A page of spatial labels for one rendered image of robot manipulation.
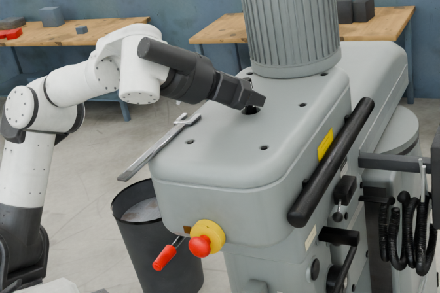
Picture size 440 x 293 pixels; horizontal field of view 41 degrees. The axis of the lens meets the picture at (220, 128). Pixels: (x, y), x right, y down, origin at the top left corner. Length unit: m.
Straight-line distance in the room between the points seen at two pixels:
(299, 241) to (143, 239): 2.29
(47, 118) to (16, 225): 0.21
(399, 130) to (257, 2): 0.67
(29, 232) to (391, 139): 0.98
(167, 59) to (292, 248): 0.42
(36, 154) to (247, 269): 0.48
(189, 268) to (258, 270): 2.32
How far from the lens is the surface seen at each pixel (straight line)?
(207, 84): 1.02
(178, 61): 0.95
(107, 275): 4.04
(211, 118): 1.14
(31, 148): 1.16
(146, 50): 0.93
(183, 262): 3.49
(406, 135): 1.70
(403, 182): 1.69
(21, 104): 1.12
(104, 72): 1.04
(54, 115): 1.14
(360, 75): 1.59
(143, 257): 3.45
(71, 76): 1.07
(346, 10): 5.00
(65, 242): 4.51
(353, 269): 1.47
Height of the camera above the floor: 2.35
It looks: 25 degrees down
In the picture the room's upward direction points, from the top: 11 degrees counter-clockwise
